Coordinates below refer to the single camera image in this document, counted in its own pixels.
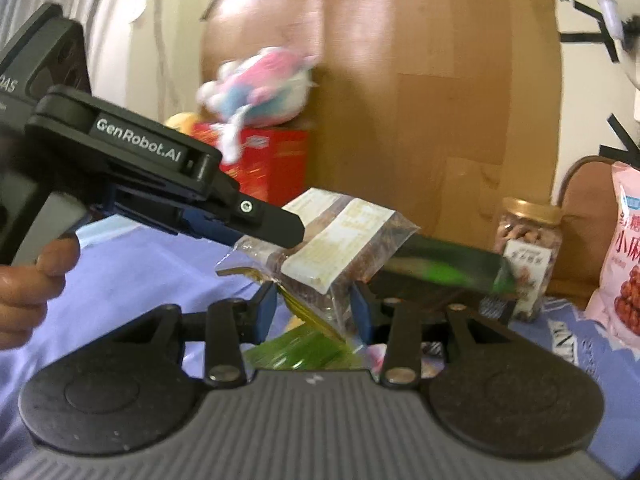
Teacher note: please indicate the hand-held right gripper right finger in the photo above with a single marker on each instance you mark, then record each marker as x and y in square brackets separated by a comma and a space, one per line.
[360, 312]

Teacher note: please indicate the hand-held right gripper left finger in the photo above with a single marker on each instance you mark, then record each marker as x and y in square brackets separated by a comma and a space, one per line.
[267, 310]

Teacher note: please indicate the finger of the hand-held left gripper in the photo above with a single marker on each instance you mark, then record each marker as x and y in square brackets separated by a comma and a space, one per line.
[272, 227]
[205, 225]

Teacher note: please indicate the person's left hand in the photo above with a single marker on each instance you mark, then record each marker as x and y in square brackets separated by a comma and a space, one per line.
[30, 300]

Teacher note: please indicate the light green snack packet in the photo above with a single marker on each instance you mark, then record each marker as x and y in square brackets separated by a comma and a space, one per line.
[295, 352]

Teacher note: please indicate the red cardboard box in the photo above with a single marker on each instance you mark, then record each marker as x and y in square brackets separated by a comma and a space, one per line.
[270, 165]

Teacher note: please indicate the yellow plush toy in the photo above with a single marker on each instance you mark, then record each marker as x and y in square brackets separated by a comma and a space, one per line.
[179, 121]

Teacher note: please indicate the blue bedsheet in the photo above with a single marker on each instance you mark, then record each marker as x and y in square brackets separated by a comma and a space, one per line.
[140, 270]

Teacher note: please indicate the dark green snack packet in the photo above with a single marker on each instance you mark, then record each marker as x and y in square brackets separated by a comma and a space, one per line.
[450, 265]

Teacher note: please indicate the white curtain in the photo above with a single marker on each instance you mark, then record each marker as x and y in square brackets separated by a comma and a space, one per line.
[100, 20]

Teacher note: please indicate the clear jar of nuts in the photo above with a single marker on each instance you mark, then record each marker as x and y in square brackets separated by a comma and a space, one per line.
[527, 260]

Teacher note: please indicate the brown wooden chair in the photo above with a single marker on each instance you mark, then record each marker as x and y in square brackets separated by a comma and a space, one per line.
[580, 220]

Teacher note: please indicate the pink snack bag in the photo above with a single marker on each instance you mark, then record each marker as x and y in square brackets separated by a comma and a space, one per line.
[617, 255]

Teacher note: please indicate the black tape strip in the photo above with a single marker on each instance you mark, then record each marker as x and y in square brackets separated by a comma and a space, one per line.
[585, 30]
[620, 140]

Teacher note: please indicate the white lamp socket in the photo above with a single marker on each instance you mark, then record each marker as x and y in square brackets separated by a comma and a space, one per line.
[631, 80]

